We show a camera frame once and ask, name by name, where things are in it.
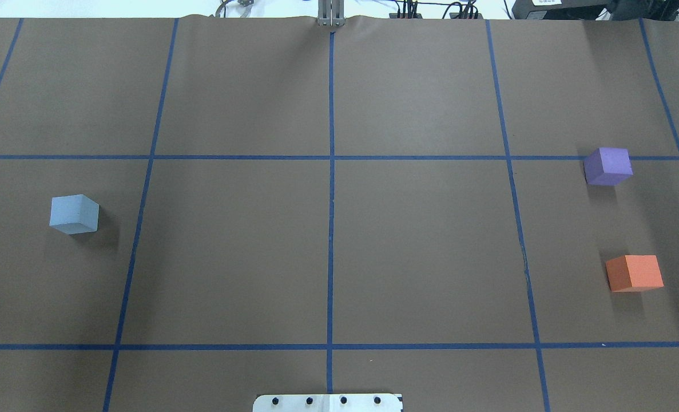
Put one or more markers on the purple foam block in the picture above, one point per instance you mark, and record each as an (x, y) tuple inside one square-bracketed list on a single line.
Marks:
[(608, 166)]

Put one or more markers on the aluminium frame post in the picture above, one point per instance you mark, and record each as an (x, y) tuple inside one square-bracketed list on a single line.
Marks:
[(330, 13)]

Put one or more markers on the orange foam block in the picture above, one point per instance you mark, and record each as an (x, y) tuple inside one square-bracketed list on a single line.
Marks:
[(634, 273)]

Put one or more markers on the light blue foam block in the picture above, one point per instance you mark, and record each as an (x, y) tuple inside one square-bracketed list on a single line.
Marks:
[(74, 214)]

